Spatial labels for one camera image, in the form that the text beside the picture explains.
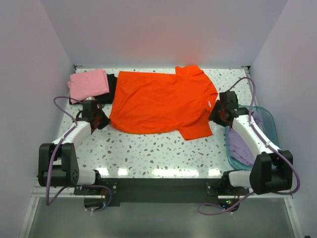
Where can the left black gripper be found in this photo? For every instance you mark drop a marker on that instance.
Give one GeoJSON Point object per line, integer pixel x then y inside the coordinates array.
{"type": "Point", "coordinates": [106, 121]}

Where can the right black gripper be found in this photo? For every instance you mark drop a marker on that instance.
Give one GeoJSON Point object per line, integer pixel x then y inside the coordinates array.
{"type": "Point", "coordinates": [213, 116]}

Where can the orange t shirt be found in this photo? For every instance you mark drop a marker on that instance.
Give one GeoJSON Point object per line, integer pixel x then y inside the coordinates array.
{"type": "Point", "coordinates": [151, 102]}

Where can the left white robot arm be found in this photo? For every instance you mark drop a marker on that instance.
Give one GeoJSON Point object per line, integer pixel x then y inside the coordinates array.
{"type": "Point", "coordinates": [57, 162]}

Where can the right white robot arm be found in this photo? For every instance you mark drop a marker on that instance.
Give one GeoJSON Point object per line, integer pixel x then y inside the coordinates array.
{"type": "Point", "coordinates": [272, 167]}

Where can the folded black t shirt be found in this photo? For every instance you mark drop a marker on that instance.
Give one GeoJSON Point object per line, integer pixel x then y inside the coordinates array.
{"type": "Point", "coordinates": [108, 97]}

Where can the folded pink t shirt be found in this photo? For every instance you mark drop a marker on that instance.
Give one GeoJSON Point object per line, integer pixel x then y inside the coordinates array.
{"type": "Point", "coordinates": [87, 84]}

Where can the lavender t shirt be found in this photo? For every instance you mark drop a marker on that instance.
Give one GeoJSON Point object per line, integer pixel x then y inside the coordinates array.
{"type": "Point", "coordinates": [238, 149]}

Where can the teal plastic basket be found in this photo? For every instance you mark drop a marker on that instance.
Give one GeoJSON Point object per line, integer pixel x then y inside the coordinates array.
{"type": "Point", "coordinates": [265, 122]}

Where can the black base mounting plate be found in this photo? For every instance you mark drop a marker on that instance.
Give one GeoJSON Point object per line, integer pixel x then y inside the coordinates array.
{"type": "Point", "coordinates": [168, 190]}

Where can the aluminium frame rail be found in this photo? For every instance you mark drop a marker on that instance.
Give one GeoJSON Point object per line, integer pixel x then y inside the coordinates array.
{"type": "Point", "coordinates": [85, 190]}

